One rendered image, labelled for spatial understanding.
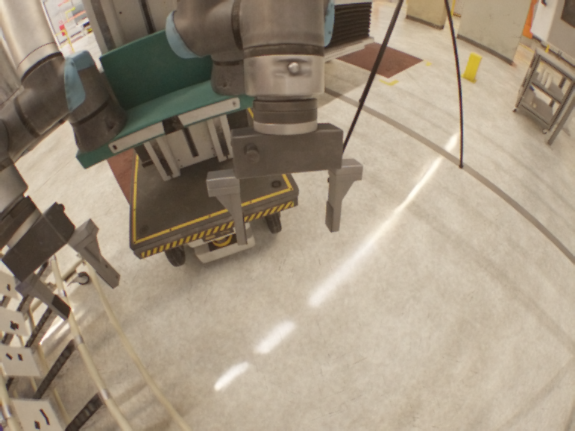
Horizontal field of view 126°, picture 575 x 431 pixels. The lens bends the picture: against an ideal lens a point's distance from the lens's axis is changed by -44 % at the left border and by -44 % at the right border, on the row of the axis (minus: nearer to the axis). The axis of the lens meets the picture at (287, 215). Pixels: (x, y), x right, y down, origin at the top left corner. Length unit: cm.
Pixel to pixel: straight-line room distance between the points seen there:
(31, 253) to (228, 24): 42
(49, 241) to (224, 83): 60
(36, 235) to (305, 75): 38
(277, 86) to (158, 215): 88
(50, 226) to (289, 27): 36
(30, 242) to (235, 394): 91
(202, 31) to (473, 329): 138
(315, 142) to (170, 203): 85
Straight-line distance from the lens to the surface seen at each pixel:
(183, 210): 103
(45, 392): 111
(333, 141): 31
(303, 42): 27
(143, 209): 114
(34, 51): 51
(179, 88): 91
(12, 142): 51
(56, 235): 38
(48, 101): 49
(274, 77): 27
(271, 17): 27
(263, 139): 29
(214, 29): 41
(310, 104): 29
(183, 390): 118
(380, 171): 157
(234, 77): 74
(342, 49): 206
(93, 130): 81
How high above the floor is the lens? 107
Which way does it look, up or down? 55 degrees down
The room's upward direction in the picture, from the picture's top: 5 degrees counter-clockwise
